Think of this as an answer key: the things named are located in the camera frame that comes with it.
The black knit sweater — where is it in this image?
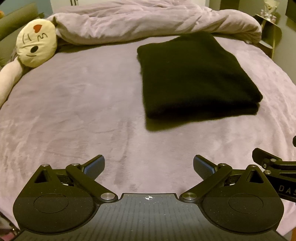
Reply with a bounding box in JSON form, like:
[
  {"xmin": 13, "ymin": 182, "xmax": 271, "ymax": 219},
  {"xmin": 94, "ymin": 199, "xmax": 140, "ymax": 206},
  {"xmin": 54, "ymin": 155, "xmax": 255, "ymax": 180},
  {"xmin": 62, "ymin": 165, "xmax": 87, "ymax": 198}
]
[{"xmin": 137, "ymin": 32, "xmax": 263, "ymax": 121}]

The lilac plush bed cover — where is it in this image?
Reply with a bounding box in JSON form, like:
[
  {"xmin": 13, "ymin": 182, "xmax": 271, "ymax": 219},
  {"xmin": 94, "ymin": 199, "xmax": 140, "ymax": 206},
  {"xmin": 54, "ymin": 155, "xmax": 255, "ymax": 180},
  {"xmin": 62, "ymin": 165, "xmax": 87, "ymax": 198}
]
[{"xmin": 0, "ymin": 34, "xmax": 296, "ymax": 237}]

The pink long plush pillow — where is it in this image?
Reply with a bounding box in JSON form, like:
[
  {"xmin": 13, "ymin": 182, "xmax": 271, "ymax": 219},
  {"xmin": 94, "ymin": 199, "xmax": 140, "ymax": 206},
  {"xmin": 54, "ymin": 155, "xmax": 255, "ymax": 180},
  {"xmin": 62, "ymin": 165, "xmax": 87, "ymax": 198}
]
[{"xmin": 0, "ymin": 57, "xmax": 30, "ymax": 107}]

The yellow corner shelf stand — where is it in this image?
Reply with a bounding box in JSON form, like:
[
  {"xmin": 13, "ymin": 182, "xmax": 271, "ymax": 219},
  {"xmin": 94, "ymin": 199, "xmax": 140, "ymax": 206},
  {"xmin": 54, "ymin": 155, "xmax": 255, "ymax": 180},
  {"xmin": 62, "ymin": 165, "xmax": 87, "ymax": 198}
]
[{"xmin": 253, "ymin": 14, "xmax": 281, "ymax": 59}]

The cream cat face pillow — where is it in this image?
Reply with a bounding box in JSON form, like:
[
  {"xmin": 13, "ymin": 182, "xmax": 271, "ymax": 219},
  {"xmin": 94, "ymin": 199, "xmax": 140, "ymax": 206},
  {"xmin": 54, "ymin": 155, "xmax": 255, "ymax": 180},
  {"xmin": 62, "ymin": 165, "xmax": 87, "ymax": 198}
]
[{"xmin": 16, "ymin": 19, "xmax": 57, "ymax": 68}]

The rolled lilac duvet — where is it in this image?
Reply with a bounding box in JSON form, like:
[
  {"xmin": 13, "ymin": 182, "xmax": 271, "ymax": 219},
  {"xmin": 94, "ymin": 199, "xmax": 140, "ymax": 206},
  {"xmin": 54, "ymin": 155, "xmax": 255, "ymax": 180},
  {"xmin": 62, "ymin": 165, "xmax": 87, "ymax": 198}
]
[{"xmin": 48, "ymin": 1, "xmax": 262, "ymax": 45}]

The decor item on shelf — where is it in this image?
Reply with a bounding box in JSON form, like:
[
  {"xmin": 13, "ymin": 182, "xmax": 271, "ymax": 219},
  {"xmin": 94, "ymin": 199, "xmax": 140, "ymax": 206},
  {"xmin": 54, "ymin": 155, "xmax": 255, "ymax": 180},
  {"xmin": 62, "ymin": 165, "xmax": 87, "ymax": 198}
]
[{"xmin": 259, "ymin": 0, "xmax": 280, "ymax": 23}]

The green headboard cushion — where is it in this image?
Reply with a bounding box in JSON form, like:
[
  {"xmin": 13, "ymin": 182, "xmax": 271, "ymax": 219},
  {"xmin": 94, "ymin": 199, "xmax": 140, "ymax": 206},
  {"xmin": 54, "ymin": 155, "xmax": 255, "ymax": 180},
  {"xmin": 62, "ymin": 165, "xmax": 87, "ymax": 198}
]
[{"xmin": 1, "ymin": 3, "xmax": 39, "ymax": 68}]

